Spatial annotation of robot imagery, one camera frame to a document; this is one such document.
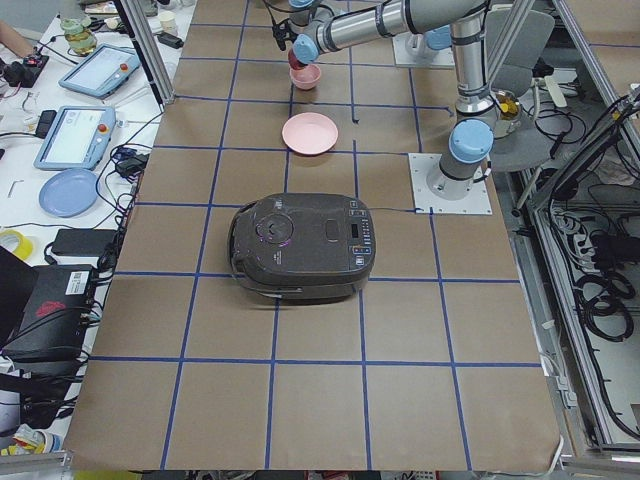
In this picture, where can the red apple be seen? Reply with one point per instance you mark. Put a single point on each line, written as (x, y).
(294, 62)

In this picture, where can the aluminium frame post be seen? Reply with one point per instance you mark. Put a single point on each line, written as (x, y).
(139, 31)

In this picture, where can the pink plate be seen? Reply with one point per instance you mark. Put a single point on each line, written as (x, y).
(309, 133)

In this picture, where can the blue teach pendant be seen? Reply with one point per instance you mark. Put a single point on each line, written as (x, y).
(102, 72)
(78, 138)

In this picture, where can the yellow-filled steel pot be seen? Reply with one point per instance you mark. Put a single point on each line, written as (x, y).
(507, 112)

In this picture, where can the yellow tape roll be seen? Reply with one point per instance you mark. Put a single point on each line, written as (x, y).
(16, 243)

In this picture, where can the blue plate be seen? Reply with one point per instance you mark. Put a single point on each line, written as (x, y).
(69, 193)

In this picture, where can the black laptop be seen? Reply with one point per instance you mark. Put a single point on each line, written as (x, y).
(44, 309)

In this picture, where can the pink bowl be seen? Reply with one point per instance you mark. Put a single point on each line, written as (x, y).
(306, 78)

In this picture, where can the grey chair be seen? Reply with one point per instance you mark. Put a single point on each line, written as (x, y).
(518, 145)

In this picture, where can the black power adapter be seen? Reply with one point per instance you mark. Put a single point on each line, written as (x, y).
(82, 242)

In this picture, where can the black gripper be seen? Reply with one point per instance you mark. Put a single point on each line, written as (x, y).
(294, 60)

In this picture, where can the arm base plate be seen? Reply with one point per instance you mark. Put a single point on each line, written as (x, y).
(435, 193)
(401, 55)

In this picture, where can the dark grey rice cooker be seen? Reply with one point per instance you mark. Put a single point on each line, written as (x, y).
(302, 246)

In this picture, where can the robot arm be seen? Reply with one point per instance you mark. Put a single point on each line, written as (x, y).
(471, 139)
(432, 49)

